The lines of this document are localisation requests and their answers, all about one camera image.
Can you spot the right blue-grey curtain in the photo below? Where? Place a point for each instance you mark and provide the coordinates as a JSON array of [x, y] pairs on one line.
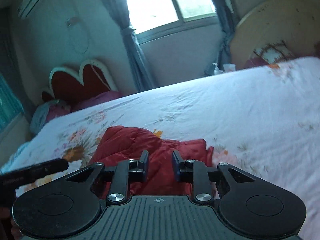
[[227, 19]]

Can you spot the white plastic bottle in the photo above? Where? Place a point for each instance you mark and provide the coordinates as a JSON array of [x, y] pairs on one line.
[[217, 70]]

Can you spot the red quilted down jacket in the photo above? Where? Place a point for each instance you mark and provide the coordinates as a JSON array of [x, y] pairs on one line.
[[121, 143]]

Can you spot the window with white frame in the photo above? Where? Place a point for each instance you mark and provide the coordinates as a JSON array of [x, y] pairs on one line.
[[154, 19]]

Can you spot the white floral bed quilt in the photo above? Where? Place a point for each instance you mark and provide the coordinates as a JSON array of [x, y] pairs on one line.
[[264, 120]]

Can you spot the blue-grey curtain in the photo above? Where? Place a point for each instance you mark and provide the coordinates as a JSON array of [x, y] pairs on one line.
[[119, 12], [227, 19]]

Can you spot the cream round headboard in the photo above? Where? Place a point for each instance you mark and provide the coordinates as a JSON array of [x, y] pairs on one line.
[[296, 22]]

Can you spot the far left grey curtain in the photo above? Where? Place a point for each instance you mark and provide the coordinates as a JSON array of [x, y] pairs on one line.
[[14, 99]]

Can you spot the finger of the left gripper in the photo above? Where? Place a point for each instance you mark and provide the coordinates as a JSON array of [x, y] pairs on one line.
[[30, 174]]

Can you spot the red heart-shaped headboard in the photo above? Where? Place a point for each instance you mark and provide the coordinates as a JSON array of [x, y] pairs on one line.
[[92, 79]]

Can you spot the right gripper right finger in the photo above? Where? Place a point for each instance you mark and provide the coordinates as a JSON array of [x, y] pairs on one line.
[[195, 173]]

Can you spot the embroidered white pillow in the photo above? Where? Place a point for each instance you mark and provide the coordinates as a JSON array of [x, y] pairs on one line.
[[274, 52]]

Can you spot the left blue-grey curtain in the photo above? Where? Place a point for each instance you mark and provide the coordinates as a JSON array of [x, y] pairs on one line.
[[119, 12]]

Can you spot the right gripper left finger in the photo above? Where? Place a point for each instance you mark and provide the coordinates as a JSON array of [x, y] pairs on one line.
[[123, 175]]

